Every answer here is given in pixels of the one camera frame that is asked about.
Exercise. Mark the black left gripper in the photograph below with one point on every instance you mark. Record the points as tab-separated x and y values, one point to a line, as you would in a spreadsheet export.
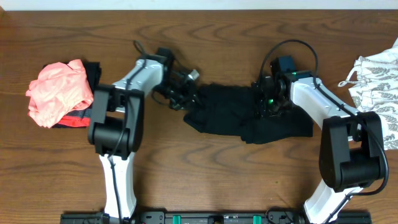
181	91

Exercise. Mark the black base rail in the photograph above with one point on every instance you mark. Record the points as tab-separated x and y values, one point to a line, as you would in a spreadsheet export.
272	216

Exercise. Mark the white patterned garment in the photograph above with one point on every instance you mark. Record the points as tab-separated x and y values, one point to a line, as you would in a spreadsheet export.
374	88

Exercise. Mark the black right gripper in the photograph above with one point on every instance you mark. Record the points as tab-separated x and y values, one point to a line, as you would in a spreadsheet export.
261	98

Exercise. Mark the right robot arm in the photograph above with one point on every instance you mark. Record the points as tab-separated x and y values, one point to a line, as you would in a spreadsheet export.
352	161

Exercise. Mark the pink crumpled garment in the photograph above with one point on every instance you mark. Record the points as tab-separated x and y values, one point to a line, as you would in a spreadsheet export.
59	89

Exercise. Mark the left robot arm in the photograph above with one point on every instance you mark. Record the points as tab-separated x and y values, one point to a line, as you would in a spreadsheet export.
116	125

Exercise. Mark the black t-shirt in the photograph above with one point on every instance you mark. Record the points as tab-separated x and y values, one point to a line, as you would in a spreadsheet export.
230	111

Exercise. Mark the black red folded garment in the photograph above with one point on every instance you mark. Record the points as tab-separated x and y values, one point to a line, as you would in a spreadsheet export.
81	118

